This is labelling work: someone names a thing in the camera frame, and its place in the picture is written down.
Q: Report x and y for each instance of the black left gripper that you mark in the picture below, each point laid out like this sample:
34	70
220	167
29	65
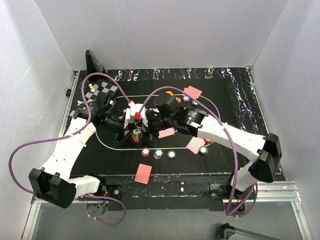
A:
120	138

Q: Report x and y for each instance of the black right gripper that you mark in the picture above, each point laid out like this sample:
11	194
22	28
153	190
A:
145	137

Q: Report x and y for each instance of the red poker chip stack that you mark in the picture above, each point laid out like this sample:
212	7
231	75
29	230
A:
145	152

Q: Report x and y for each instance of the red burn card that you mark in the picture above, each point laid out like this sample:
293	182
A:
166	133

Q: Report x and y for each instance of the blue poker chip stack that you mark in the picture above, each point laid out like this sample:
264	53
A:
158	154

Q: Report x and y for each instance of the green poker chip stack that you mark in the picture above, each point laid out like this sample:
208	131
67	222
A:
171	154

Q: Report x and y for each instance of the red cards bottom edge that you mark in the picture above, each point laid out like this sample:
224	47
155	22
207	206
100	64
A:
143	174

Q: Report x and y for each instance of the red chips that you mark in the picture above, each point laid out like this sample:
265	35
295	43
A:
209	141
178	100

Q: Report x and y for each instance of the yellow big blind button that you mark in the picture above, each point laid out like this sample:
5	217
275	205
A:
169	92

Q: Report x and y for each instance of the blue chips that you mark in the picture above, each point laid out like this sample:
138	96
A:
186	99

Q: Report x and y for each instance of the green chips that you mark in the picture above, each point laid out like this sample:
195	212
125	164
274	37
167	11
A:
194	103
203	150

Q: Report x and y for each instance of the red playing card box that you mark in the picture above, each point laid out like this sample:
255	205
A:
133	135

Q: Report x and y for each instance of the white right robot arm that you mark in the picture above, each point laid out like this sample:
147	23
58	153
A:
263	152

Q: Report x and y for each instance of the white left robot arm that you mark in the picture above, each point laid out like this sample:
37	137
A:
53	182

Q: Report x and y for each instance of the white chess piece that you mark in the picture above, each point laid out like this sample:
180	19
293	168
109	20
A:
92	89

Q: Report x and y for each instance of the black white chess board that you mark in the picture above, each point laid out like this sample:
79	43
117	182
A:
96	96

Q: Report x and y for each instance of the black chess board lid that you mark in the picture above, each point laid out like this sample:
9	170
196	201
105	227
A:
94	66

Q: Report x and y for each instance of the black poker felt mat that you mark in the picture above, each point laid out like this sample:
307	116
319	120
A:
228	92

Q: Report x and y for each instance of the black case bottom right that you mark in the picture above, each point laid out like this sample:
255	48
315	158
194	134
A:
228	232

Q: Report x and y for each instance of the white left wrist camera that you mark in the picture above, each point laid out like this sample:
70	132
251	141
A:
135	113

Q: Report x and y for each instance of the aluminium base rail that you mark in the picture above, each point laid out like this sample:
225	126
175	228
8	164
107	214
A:
171	210

